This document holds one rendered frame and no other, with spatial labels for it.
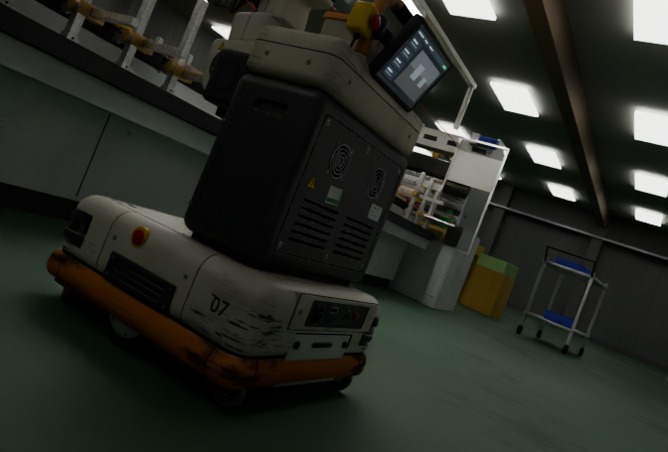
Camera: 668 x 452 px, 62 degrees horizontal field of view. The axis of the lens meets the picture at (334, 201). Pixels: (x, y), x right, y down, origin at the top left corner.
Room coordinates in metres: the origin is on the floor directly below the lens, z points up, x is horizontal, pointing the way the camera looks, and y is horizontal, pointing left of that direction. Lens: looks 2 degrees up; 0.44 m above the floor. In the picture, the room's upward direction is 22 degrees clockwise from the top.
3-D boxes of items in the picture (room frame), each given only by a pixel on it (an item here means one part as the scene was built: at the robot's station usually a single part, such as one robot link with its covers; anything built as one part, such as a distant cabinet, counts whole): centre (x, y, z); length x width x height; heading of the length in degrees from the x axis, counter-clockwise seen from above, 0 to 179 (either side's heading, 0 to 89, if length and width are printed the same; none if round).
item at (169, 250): (1.52, 0.18, 0.16); 0.67 x 0.64 x 0.25; 59
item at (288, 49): (1.48, 0.10, 0.59); 0.55 x 0.34 x 0.83; 149
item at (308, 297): (1.38, -0.11, 0.23); 0.41 x 0.02 x 0.08; 149
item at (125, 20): (2.05, 1.06, 0.83); 0.43 x 0.03 x 0.04; 59
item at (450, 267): (6.31, -0.78, 0.95); 1.65 x 0.70 x 1.90; 59
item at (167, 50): (2.27, 0.94, 0.83); 0.43 x 0.03 x 0.04; 59
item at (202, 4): (2.47, 0.87, 0.91); 0.04 x 0.04 x 0.48; 59
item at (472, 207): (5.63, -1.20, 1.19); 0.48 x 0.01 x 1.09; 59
